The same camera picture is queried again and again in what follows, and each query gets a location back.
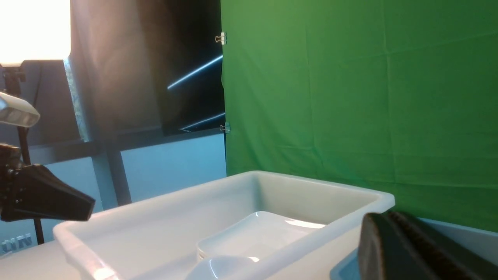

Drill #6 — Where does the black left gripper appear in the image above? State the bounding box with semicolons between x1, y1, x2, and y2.
0;143;96;222

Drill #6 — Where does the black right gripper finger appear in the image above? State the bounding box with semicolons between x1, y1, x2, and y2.
358;212;498;280

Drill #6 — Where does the teal plastic cutlery bin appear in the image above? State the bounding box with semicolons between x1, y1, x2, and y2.
329;248;361;280

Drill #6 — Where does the large white plastic bin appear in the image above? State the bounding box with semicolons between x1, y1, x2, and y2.
53;171;395;280

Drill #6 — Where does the stack of white square plates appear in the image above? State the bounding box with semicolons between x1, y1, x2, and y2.
197;211;325;262

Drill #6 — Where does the green backdrop cloth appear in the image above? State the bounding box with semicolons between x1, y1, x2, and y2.
221;0;498;232

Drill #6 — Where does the stack of white bowls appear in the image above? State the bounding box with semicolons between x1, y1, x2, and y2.
185;255;260;280

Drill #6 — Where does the black studio light softbox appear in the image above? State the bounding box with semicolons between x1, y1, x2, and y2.
0;0;226;142

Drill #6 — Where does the metal binder clip lower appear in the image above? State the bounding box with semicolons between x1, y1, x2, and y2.
219;122;231;134

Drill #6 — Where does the metal binder clip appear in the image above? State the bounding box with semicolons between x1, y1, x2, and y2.
215;32;226;46
219;122;231;134

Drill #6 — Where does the metal binder clip upper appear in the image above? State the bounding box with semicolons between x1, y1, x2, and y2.
215;32;226;46

